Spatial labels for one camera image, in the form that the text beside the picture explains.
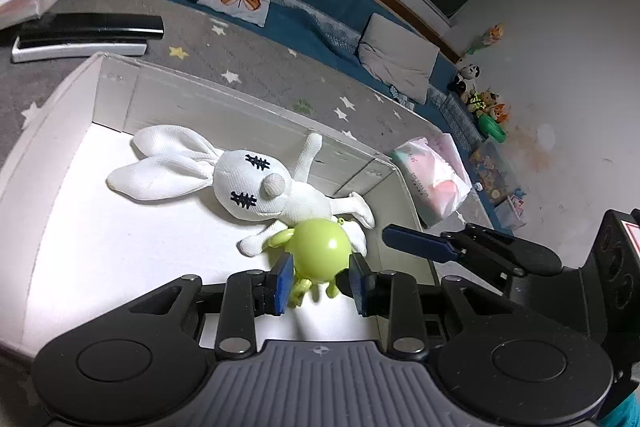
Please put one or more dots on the white rabbit plush toy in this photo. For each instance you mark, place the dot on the white rabbit plush toy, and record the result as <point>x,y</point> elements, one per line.
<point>240,189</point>

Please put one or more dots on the pile of small plush toys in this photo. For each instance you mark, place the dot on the pile of small plush toys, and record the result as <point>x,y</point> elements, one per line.
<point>487,103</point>

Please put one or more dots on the small colourful toy box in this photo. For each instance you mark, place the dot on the small colourful toy box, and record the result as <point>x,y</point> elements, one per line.
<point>515,209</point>

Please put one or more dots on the panda plush toy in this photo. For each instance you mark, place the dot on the panda plush toy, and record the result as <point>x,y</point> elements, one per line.
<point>467,77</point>

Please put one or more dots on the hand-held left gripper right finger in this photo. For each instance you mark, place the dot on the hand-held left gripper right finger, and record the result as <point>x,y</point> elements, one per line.
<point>357,289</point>

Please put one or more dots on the white flat device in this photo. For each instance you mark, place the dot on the white flat device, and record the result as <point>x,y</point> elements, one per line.
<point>75,49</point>

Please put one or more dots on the green plastic toy figure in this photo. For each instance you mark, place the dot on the green plastic toy figure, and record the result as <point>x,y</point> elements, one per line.
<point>320,249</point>

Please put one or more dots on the blue sofa mattress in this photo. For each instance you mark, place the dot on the blue sofa mattress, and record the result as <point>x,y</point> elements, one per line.
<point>320,17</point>

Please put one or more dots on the clear bin of toys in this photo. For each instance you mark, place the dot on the clear bin of toys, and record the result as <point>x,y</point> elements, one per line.
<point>495,172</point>

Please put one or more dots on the orange flower toy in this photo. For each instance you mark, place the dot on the orange flower toy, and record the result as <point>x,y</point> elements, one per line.
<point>490,36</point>

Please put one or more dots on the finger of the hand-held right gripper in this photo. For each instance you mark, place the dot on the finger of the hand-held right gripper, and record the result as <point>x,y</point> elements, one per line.
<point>422,243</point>

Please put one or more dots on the green plastic toy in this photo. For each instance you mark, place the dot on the green plastic toy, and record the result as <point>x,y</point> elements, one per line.
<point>492,127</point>

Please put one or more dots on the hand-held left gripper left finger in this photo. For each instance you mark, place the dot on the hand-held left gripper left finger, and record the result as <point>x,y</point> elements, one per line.
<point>283,283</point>

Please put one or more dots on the black remote control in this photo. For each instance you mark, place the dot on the black remote control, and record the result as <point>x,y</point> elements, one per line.
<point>95,24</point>

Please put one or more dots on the pink tissue packet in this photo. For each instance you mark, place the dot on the pink tissue packet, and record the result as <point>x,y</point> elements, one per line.
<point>435,177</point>

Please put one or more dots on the grey cushion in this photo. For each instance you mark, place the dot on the grey cushion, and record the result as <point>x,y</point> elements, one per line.
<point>395,57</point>

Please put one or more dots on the grey star print blanket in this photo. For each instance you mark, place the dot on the grey star print blanket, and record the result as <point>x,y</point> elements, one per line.
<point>210,42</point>

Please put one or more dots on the person's right forearm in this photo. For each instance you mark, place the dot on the person's right forearm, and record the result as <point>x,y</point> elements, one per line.
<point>625,414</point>

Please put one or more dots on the white cardboard box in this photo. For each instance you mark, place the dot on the white cardboard box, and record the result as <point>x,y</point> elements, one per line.
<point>100,217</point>

